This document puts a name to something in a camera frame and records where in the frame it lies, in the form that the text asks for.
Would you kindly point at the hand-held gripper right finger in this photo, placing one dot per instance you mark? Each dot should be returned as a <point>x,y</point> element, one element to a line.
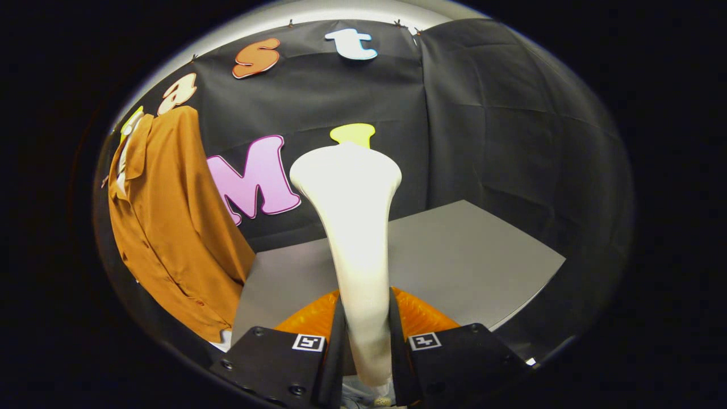
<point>397,352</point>

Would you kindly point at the black backdrop cloth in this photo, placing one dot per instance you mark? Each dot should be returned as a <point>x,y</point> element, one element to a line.
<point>511,113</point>

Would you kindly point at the grey topped cabinet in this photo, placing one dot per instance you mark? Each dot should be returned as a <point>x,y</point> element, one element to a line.
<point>483,255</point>

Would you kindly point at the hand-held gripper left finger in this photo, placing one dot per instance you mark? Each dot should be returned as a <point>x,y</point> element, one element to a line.
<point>338,352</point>

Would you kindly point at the orange-brown button shirt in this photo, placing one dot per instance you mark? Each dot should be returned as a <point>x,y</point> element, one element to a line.
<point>170,227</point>

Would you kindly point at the white garment steamer head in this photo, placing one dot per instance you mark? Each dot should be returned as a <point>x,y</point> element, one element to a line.
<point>358,227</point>

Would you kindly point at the white mannequin torso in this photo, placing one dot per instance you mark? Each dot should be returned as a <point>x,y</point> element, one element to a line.
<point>222,341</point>

